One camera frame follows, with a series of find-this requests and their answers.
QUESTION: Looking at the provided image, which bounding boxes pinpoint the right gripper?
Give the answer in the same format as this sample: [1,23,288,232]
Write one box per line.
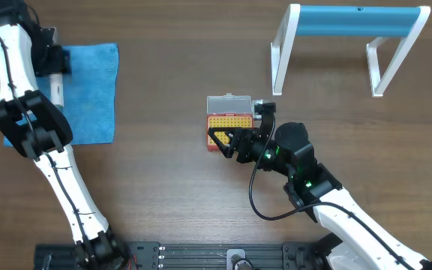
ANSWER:
[207,127,264,165]

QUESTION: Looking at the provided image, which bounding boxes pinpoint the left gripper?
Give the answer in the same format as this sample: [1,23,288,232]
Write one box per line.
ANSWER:
[45,44,71,76]

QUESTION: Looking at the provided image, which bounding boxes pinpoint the white pipette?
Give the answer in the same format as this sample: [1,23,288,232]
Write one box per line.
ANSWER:
[48,72,66,113]

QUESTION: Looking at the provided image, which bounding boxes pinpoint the red and yellow tip box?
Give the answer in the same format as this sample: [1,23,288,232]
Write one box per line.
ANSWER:
[205,92,257,153]

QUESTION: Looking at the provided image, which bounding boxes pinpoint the blue cloth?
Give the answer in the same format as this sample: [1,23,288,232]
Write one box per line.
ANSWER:
[2,43,119,148]

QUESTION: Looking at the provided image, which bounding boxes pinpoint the white and blue stand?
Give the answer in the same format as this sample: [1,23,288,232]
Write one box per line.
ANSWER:
[270,3,432,98]

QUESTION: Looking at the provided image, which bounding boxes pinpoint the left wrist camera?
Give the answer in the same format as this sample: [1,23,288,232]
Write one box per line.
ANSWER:
[42,26,59,47]

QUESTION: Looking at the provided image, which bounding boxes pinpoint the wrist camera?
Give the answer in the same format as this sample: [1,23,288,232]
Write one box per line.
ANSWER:
[251,98,277,122]
[42,26,59,47]

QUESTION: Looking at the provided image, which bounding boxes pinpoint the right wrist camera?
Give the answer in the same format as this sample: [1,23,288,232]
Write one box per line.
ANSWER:
[251,98,277,122]

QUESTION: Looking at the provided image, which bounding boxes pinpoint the mounting rail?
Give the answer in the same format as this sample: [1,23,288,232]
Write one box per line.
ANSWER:
[34,241,329,270]

